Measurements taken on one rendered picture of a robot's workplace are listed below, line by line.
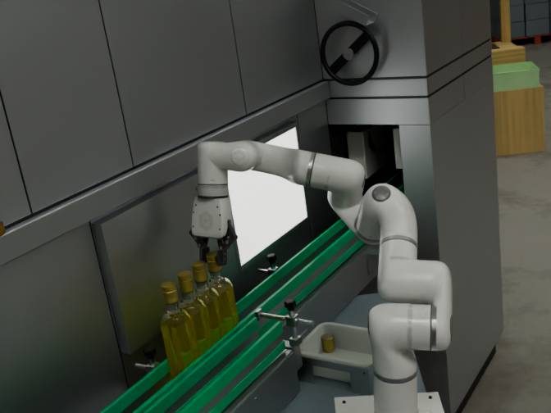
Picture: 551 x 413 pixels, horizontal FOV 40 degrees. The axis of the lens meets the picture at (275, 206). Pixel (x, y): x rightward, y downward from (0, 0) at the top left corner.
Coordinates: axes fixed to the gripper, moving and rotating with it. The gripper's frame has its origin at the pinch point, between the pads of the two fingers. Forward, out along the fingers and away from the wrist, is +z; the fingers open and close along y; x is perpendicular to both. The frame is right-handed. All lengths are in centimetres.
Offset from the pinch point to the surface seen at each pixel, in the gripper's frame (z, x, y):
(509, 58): -85, 496, -77
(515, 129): -27, 464, -60
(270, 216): -4.3, 44.7, -13.2
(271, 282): 12.7, 31.7, -3.7
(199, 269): 1.8, -6.9, 1.3
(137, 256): -1.0, -14.8, -11.5
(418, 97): -41, 85, 17
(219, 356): 22.5, -6.3, 6.7
